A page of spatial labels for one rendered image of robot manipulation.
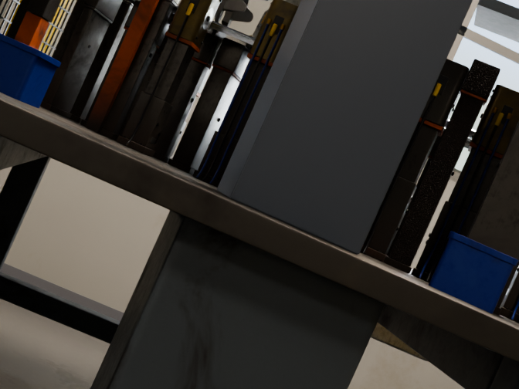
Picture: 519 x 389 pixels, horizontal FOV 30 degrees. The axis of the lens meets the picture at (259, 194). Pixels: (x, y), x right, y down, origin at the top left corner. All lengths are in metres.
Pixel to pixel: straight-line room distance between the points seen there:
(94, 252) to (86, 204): 0.18
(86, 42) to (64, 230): 1.71
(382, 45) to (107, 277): 2.57
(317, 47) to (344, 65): 0.05
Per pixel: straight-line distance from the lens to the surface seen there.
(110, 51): 2.26
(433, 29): 1.39
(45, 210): 3.79
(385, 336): 2.53
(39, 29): 2.04
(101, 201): 3.77
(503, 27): 1.71
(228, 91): 2.05
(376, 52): 1.37
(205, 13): 1.91
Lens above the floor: 0.73
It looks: level
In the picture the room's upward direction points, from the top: 24 degrees clockwise
